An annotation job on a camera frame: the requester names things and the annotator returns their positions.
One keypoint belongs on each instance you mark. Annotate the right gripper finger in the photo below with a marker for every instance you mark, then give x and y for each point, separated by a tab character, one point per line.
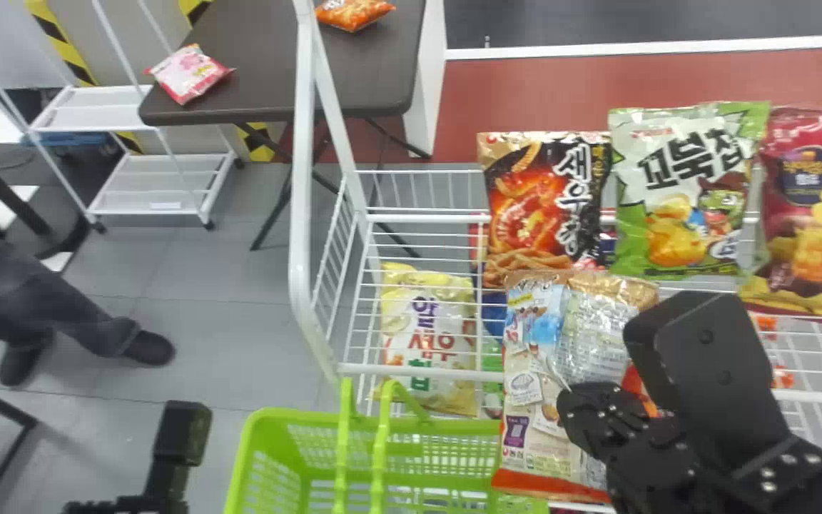
600	417

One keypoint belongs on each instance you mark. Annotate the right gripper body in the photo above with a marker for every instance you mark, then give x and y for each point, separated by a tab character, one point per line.
668	478

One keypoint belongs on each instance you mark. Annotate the beige silver snack packet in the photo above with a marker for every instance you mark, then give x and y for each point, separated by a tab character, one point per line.
575	335

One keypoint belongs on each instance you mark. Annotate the yellow white snack packet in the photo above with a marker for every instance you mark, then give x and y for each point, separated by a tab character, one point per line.
429	328

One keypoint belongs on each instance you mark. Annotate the black orange snack packet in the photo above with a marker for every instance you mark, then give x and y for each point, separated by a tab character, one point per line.
539	207

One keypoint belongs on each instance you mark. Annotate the green snack packet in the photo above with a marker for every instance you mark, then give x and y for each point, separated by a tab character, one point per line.
682	207

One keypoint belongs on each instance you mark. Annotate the dark red snack packet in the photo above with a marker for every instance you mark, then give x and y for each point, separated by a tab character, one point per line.
818	214

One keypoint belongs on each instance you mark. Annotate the green basket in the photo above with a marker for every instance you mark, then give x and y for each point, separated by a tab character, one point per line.
275	457

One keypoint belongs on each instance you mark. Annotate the dark side table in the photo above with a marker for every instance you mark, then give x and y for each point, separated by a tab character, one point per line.
275	64

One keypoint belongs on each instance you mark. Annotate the pink snack packet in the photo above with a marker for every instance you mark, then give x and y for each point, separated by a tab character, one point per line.
188	73

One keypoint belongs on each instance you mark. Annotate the person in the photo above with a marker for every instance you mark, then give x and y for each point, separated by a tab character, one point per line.
18	300

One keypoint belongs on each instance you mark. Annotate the white shelf trolley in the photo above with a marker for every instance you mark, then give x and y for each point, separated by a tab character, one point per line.
90	107

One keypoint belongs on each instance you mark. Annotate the yellow black striped post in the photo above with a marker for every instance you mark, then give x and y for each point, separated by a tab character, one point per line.
61	43
259	146

